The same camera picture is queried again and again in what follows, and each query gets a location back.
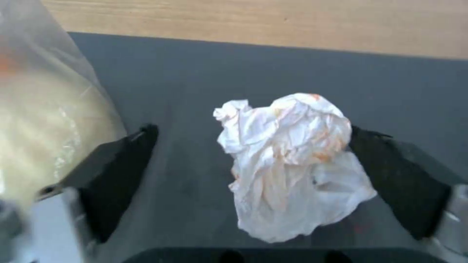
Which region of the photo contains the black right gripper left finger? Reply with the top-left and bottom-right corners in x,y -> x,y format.
28,123 -> 159,263

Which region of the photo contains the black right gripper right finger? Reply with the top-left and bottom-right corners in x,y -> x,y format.
347,126 -> 468,263

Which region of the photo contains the translucent plastic takeout bag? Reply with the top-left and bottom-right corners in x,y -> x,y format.
0,0 -> 128,263

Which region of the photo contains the white stained napkin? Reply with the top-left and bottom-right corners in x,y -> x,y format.
213,92 -> 378,243

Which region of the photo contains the dark grey table mat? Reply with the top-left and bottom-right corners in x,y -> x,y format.
54,31 -> 468,263

